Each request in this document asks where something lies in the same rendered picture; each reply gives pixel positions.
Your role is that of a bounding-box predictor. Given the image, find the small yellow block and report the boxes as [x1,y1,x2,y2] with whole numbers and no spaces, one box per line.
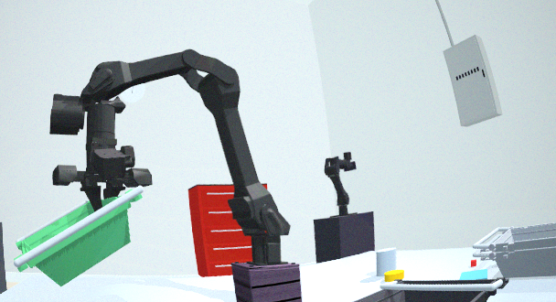
[384,270,404,282]

